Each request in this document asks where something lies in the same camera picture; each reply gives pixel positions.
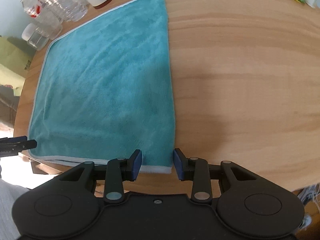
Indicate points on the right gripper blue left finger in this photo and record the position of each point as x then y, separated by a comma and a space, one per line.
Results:
118, 171

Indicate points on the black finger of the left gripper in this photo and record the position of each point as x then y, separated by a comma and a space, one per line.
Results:
13, 146

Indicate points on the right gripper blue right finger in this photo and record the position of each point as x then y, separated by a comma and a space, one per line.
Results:
196, 170

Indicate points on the teal microfibre towel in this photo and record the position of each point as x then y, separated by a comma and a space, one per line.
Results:
105, 90

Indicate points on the green cardboard box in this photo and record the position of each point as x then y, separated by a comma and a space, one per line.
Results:
15, 64

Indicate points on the small clear jar white cap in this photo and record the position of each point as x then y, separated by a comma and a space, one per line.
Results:
34, 36

